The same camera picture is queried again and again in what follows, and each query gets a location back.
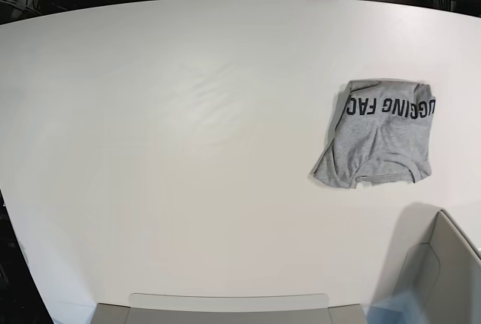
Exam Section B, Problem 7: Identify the grey bin right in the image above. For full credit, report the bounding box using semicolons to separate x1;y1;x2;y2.
393;210;480;323

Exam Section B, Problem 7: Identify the grey bin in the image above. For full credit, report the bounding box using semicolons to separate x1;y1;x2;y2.
393;210;480;323
91;293;367;323

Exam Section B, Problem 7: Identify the grey T-shirt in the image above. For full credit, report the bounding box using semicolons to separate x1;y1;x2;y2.
312;80;436;189

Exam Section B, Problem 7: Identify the blue cloth in corner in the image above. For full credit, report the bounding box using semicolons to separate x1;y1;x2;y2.
365;289;431;324

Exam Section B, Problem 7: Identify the grey bin front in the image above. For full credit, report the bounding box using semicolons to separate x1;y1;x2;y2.
91;293;367;323

